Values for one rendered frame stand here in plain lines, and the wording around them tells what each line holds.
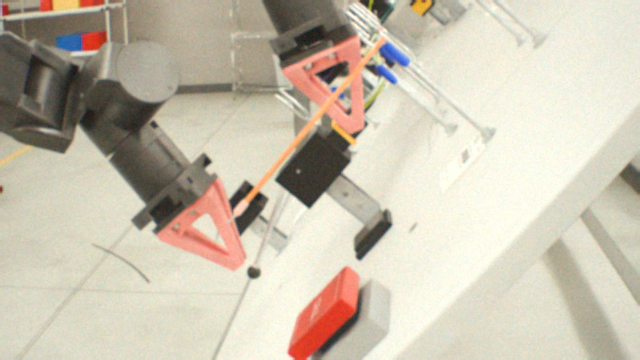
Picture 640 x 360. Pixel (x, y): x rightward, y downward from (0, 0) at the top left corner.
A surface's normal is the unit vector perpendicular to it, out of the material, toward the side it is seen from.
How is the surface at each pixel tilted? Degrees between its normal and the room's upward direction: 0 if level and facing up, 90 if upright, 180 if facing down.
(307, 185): 87
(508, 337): 0
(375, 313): 42
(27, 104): 74
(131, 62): 60
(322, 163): 87
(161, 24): 90
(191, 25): 90
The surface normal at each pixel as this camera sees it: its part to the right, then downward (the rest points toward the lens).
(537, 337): -0.04, -0.96
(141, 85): 0.55, -0.33
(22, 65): 0.87, -0.18
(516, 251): -0.10, 0.28
